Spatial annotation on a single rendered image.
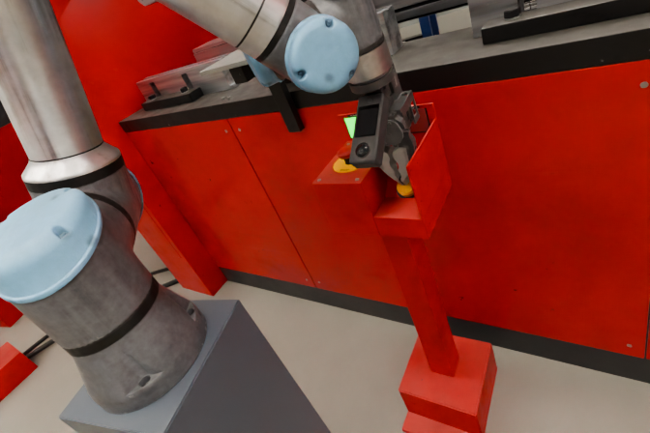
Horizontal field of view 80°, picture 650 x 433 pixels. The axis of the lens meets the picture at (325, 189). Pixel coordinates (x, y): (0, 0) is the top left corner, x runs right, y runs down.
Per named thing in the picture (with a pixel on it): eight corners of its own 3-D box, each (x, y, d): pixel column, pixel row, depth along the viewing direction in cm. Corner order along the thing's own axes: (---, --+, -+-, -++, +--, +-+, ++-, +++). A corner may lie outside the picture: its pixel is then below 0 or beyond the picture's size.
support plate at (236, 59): (201, 76, 87) (198, 72, 87) (269, 35, 104) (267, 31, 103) (256, 62, 76) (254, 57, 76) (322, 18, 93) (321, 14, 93)
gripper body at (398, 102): (422, 119, 67) (403, 54, 61) (407, 149, 62) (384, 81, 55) (382, 124, 72) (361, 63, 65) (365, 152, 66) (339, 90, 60)
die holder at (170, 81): (149, 105, 151) (134, 83, 147) (161, 99, 155) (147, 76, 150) (234, 88, 121) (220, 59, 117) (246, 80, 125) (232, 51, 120)
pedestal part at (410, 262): (431, 371, 104) (372, 217, 77) (437, 352, 108) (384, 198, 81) (454, 378, 100) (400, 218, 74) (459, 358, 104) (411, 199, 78)
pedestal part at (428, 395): (402, 431, 106) (391, 408, 100) (428, 351, 122) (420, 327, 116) (479, 461, 94) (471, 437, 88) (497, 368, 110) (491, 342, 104)
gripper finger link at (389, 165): (412, 167, 73) (398, 127, 68) (402, 188, 70) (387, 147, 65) (397, 168, 75) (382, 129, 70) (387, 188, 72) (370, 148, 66)
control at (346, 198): (333, 232, 78) (298, 157, 69) (364, 185, 89) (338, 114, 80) (428, 239, 67) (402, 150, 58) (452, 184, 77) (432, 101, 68)
